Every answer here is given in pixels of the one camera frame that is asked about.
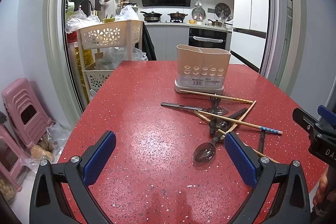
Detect chopstick with blue tip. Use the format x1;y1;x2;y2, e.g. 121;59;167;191
199;111;282;135

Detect black chopstick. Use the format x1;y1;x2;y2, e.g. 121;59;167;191
258;130;265;153

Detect plain wooden chopstick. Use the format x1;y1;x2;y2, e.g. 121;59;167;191
226;100;256;133

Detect chopstick with patterned tip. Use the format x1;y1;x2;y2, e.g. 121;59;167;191
179;89;254;104

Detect dark translucent spoon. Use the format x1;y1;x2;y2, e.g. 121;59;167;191
209;118;228;136
206;97;228;115
193;111;234;163

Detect black kitchen faucet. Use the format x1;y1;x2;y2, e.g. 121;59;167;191
78;0;96;13

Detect person's right hand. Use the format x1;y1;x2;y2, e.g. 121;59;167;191
313;168;335;206

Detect plastic bag with food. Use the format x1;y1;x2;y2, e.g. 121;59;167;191
21;123;71;173

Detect pink plastic stool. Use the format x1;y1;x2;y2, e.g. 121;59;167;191
1;78;52;148

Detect beige utensil holder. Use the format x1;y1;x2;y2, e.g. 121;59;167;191
174;44;231;95

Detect white refrigerator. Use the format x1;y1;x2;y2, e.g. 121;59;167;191
230;0;269;69

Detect built-in black oven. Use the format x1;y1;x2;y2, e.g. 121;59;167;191
189;28;227;50

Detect round steamer rack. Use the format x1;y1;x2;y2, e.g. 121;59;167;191
191;7;206;22

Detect beige plastic storage cart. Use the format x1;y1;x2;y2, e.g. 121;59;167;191
77;20;143;98

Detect black pot right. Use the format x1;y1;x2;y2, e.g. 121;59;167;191
168;11;187;23

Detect black hanging apron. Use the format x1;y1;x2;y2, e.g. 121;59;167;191
142;23;157;61

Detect clear plastic bag on cart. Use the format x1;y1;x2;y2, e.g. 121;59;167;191
65;10;101;34

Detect black wok left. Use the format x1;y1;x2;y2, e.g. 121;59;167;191
141;11;162;23

